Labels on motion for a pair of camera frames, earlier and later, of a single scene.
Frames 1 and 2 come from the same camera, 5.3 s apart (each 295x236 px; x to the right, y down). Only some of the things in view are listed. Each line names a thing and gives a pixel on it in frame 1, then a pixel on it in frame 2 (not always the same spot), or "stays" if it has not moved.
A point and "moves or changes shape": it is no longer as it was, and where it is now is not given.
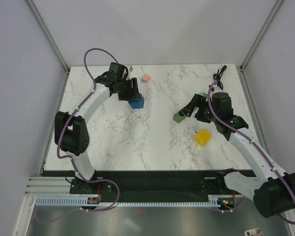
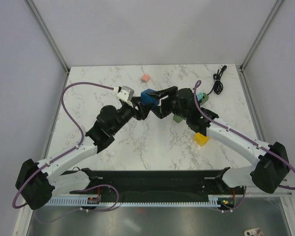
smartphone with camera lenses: (255, 231) stays
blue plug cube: (136, 103) moves or changes shape
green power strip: (177, 118) stays
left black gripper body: (125, 92) -> (135, 114)
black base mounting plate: (148, 186) stays
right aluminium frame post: (277, 4) stays
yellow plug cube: (202, 136) stays
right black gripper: (198, 101) -> (162, 111)
